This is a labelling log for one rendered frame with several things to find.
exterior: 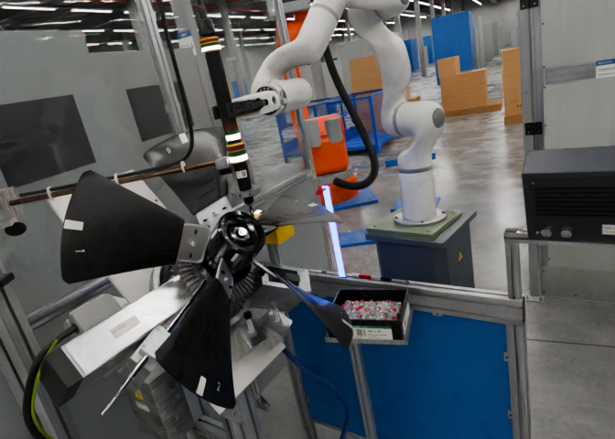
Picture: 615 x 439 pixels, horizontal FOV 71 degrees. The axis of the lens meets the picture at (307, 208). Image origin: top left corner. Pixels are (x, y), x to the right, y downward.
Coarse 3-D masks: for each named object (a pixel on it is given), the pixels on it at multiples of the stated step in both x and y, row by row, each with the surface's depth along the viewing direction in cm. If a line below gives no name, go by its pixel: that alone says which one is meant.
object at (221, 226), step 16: (224, 224) 98; (240, 224) 100; (256, 224) 102; (208, 240) 100; (224, 240) 94; (240, 240) 97; (256, 240) 100; (208, 256) 102; (224, 256) 96; (240, 256) 95; (208, 272) 100; (240, 272) 104
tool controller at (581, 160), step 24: (528, 168) 98; (552, 168) 95; (576, 168) 92; (600, 168) 89; (528, 192) 99; (552, 192) 96; (576, 192) 94; (600, 192) 91; (528, 216) 103; (552, 216) 100; (576, 216) 97; (600, 216) 94; (600, 240) 98
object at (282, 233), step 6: (258, 216) 159; (282, 228) 153; (288, 228) 156; (270, 234) 152; (276, 234) 151; (282, 234) 153; (288, 234) 156; (270, 240) 153; (276, 240) 152; (282, 240) 153
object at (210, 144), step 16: (208, 128) 117; (160, 144) 113; (176, 144) 114; (208, 144) 114; (224, 144) 114; (160, 160) 112; (192, 160) 111; (208, 160) 111; (176, 176) 110; (192, 176) 110; (208, 176) 109; (224, 176) 109; (176, 192) 109; (192, 192) 108; (208, 192) 108; (224, 192) 107; (192, 208) 107
